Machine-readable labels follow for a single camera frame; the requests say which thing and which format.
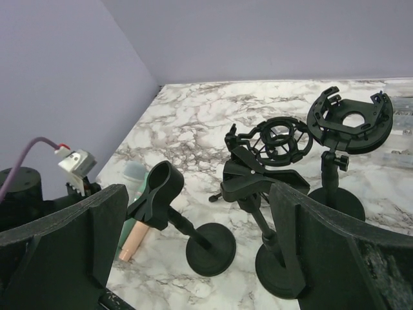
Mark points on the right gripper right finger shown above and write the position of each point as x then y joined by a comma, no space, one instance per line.
335,261

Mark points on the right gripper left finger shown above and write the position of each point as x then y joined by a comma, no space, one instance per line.
63,260

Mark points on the teal microphone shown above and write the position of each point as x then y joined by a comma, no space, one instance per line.
126,230

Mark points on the black stand of white microphone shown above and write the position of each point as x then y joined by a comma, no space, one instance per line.
244,181

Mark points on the black round-base mic stand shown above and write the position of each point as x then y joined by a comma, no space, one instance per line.
210,249

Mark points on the black stand of pink microphone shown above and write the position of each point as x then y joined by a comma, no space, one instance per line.
350,126

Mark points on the grey mesh microphone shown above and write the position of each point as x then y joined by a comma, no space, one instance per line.
134,176

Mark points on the black tripod shock-mount stand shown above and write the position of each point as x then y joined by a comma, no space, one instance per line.
270,145

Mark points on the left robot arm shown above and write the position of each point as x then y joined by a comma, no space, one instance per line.
24,203

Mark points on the clear plastic screw box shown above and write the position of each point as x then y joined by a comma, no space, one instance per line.
397,149

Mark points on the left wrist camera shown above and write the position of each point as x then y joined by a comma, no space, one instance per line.
76,164

